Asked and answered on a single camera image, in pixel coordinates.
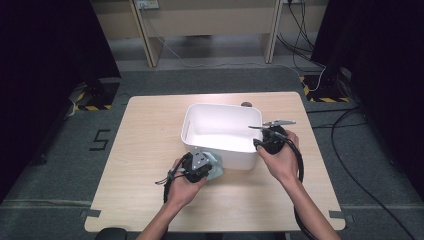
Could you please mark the grey tape piece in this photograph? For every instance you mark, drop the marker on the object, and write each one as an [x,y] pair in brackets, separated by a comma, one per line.
[90,213]
[340,216]

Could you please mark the white power strip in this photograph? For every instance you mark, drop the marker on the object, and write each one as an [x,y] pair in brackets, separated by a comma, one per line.
[147,4]

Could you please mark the person's left hand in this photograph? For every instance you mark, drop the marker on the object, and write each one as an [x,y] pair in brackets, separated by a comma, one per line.
[183,193]

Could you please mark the black stand base striped tape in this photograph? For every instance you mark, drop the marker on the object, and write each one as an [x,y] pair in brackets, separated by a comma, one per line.
[100,96]
[328,90]

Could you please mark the dark round object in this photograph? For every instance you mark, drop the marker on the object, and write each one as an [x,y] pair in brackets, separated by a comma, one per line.
[111,234]

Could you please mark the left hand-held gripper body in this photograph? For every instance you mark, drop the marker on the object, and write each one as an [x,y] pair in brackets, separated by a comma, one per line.
[196,171]

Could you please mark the person's right hand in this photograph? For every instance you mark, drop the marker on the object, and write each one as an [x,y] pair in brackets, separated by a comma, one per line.
[283,165]

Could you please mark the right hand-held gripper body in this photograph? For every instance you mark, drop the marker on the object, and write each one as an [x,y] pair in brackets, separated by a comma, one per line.
[275,143]

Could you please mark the black curtain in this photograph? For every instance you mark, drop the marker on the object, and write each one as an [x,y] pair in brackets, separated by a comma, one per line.
[46,66]
[386,66]

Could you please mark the beige wooden desk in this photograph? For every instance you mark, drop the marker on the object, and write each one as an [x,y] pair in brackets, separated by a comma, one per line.
[213,20]

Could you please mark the light blue cloth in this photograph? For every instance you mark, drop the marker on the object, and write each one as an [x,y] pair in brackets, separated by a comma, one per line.
[217,166]

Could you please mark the white plastic storage bin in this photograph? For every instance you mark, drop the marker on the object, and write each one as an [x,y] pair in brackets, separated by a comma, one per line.
[223,133]

